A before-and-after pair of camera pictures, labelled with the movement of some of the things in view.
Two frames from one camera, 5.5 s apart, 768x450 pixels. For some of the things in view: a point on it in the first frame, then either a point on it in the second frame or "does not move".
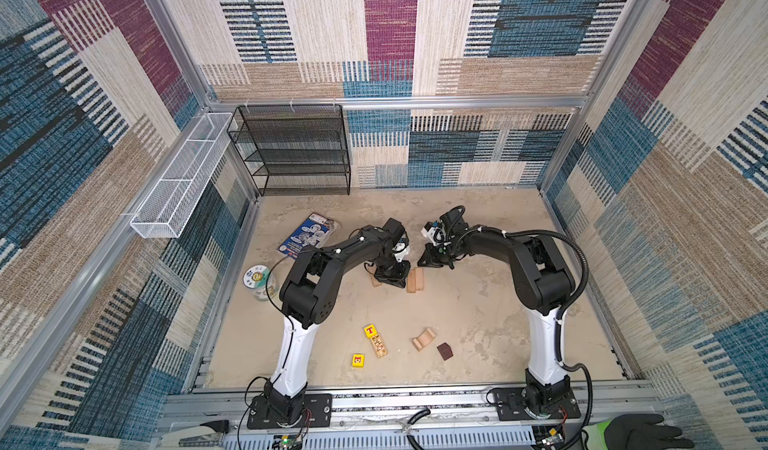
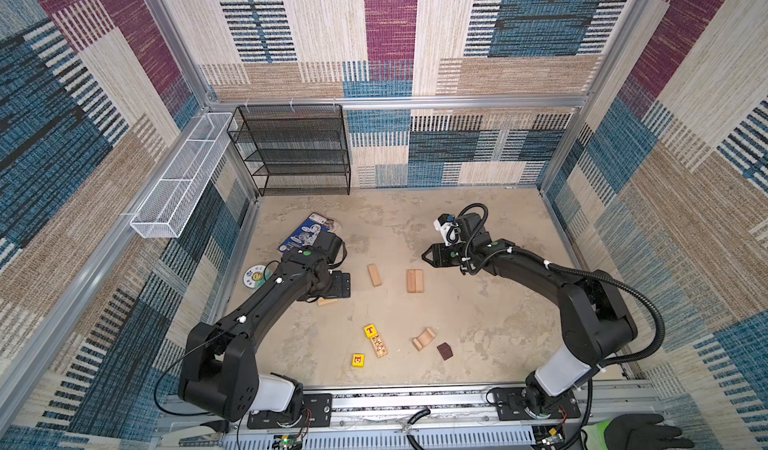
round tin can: [261, 281] does not move
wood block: [411, 281] does not move
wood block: [419, 278] does not move
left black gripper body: [392, 271] -> [339, 286]
